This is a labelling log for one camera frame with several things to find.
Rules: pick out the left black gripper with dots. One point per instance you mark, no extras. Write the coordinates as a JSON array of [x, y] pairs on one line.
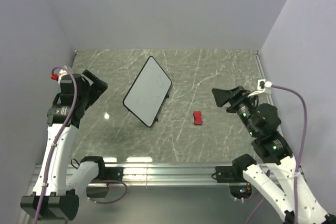
[[96, 89]]

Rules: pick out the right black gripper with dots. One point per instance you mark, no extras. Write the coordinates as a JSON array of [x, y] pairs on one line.
[[221, 95]]

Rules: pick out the red black eraser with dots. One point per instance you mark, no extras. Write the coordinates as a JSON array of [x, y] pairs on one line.
[[197, 118]]

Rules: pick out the white whiteboard black frame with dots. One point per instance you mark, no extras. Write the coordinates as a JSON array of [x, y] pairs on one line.
[[148, 92]]

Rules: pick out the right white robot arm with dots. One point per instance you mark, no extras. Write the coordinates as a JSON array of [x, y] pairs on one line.
[[291, 197]]

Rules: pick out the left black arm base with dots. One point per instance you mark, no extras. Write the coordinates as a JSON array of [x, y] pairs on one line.
[[112, 173]]

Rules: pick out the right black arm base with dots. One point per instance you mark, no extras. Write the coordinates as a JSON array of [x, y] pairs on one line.
[[228, 174]]

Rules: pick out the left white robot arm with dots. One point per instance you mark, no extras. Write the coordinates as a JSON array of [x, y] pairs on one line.
[[54, 195]]

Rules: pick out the left wrist camera red cap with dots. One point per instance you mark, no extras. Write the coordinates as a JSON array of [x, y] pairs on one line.
[[58, 76]]

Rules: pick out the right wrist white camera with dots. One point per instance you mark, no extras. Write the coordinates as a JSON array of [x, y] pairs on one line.
[[263, 88]]

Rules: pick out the metal wire whiteboard stand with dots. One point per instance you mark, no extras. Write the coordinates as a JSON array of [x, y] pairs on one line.
[[161, 106]]

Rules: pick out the aluminium front rail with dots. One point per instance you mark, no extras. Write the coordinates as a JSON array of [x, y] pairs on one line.
[[144, 174]]

